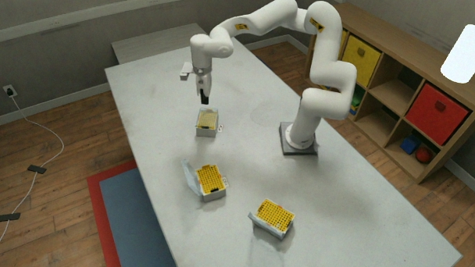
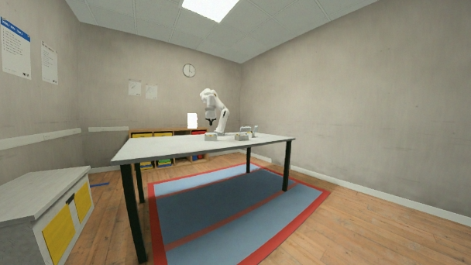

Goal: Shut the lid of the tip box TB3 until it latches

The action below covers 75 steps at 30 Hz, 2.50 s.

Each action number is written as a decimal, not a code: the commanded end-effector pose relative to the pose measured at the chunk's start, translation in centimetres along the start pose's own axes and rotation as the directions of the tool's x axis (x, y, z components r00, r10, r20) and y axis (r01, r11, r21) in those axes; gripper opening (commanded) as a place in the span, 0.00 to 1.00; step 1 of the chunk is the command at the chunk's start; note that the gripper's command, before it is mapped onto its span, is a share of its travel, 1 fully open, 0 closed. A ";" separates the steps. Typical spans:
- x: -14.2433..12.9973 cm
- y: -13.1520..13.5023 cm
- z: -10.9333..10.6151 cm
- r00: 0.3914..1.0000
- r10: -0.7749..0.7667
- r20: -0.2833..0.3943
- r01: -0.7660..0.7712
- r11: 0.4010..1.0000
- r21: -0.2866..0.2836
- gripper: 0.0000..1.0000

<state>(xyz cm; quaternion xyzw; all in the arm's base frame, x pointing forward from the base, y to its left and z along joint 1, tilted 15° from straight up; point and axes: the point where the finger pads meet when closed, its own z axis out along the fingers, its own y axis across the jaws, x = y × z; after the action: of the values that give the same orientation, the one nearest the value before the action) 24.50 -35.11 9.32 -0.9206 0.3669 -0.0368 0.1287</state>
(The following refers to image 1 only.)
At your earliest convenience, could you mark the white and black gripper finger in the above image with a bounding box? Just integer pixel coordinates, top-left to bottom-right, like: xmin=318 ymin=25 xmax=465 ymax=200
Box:
xmin=200 ymin=89 xmax=209 ymax=105

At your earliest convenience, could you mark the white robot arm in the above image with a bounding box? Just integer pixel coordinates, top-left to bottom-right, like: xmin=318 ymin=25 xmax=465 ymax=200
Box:
xmin=180 ymin=0 xmax=357 ymax=149

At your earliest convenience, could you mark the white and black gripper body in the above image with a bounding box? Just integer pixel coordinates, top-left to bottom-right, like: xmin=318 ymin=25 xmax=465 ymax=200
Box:
xmin=195 ymin=70 xmax=213 ymax=97

